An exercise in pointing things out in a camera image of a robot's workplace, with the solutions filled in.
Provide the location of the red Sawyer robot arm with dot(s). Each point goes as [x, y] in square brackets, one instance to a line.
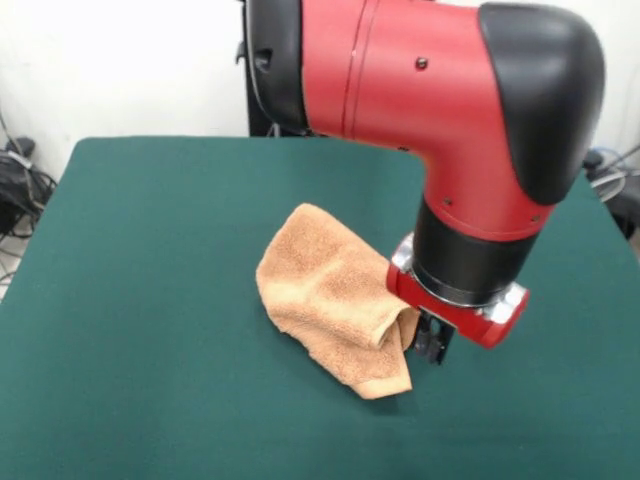
[400, 75]

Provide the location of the dark green table cloth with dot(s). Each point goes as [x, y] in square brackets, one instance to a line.
[125, 325]

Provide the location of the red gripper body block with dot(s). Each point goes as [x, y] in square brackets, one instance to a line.
[480, 330]

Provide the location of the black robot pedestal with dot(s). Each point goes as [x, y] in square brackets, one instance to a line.
[256, 122]

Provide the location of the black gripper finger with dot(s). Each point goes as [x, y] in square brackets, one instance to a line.
[425, 337]
[441, 345]

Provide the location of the peach terry towel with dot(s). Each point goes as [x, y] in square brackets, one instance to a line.
[320, 280]

